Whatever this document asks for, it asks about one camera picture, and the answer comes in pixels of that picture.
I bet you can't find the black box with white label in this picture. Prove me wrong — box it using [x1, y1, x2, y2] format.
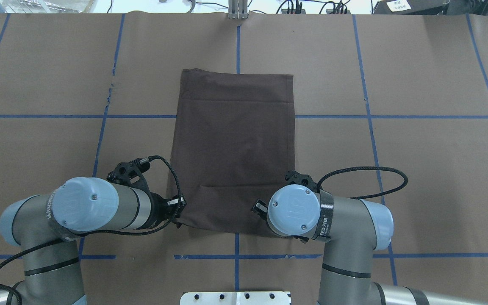
[372, 0, 450, 15]

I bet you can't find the dark brown t-shirt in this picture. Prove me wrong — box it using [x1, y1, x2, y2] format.
[170, 68, 296, 237]

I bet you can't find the aluminium frame post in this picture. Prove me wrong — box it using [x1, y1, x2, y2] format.
[228, 0, 250, 20]

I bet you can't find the left black braided cable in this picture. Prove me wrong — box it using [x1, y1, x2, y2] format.
[0, 155, 183, 305]

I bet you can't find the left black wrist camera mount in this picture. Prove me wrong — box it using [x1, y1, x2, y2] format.
[106, 158, 151, 191]

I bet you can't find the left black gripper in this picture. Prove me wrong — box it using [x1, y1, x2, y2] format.
[149, 193, 186, 229]

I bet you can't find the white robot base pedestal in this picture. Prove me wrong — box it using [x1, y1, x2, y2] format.
[180, 291, 292, 305]

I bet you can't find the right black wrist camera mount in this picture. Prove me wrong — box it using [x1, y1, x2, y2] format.
[284, 170, 317, 192]

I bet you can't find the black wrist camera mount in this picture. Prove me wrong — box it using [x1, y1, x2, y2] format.
[106, 158, 151, 191]
[284, 170, 317, 192]

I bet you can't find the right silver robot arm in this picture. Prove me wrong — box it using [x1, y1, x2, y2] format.
[251, 184, 482, 305]

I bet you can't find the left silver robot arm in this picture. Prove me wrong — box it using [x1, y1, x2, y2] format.
[0, 177, 186, 305]

